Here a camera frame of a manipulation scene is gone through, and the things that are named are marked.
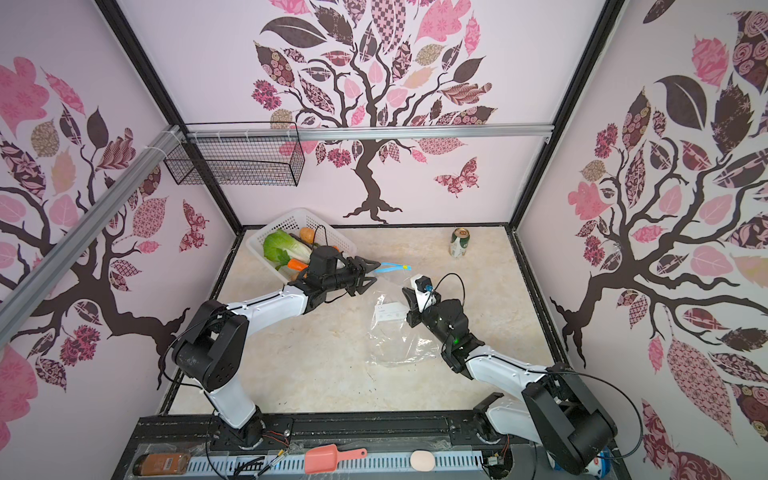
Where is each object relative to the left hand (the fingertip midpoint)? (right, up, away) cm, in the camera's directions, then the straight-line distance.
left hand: (382, 271), depth 86 cm
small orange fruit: (-29, +12, +24) cm, 40 cm away
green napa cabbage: (-36, +7, +15) cm, 40 cm away
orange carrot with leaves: (-30, +1, +14) cm, 33 cm away
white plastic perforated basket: (-36, +17, +28) cm, 48 cm away
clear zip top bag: (+3, -21, +1) cm, 22 cm away
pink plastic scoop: (-13, -44, -16) cm, 49 cm away
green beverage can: (+27, +10, +17) cm, 33 cm away
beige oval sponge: (+10, -43, -18) cm, 48 cm away
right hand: (+7, -4, -5) cm, 9 cm away
